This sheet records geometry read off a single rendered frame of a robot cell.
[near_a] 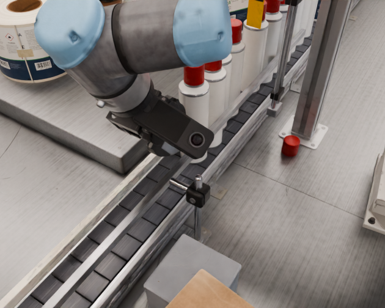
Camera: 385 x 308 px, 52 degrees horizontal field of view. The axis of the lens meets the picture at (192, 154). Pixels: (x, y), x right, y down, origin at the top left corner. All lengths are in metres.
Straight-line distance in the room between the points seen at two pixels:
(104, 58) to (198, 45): 0.10
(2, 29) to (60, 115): 0.22
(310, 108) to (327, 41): 0.15
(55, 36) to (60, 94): 0.55
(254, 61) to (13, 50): 0.53
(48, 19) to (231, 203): 0.47
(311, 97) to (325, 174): 0.16
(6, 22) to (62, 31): 0.57
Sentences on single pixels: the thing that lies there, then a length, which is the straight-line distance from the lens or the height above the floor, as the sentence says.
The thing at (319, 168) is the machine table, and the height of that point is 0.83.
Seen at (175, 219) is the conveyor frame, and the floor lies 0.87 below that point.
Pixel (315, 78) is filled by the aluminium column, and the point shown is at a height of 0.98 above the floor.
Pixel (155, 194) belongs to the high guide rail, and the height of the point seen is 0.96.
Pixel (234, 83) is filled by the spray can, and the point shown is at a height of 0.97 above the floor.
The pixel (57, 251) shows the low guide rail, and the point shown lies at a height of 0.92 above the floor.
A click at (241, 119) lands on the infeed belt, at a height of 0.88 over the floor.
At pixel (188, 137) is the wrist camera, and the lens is 0.54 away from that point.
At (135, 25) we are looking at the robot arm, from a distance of 0.41.
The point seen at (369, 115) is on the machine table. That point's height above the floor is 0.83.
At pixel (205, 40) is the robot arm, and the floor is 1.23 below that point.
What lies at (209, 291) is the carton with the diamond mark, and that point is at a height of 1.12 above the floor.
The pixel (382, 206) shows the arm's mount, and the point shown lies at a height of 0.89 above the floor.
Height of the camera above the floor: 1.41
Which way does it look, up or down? 44 degrees down
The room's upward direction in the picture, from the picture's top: straight up
